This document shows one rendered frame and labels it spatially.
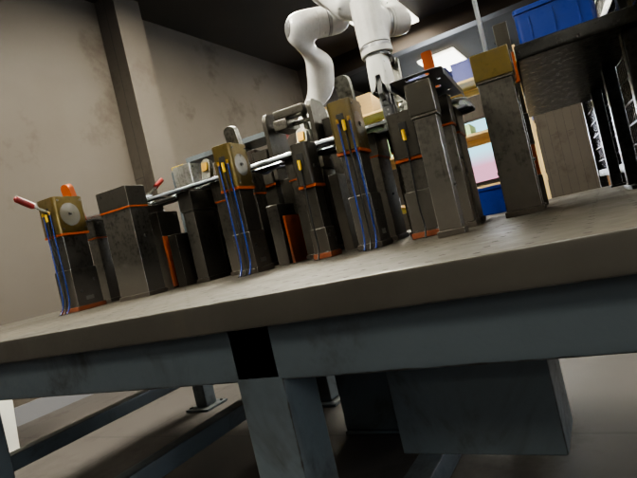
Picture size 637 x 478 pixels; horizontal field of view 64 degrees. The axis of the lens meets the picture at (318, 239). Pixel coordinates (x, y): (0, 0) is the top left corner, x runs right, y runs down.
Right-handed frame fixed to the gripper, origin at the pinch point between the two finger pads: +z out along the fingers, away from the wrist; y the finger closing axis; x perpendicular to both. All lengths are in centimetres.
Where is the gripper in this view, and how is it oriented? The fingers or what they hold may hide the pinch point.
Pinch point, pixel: (391, 114)
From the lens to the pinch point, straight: 141.5
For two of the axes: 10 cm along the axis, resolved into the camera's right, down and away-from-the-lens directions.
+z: 2.3, 9.7, 0.0
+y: -4.0, 1.0, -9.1
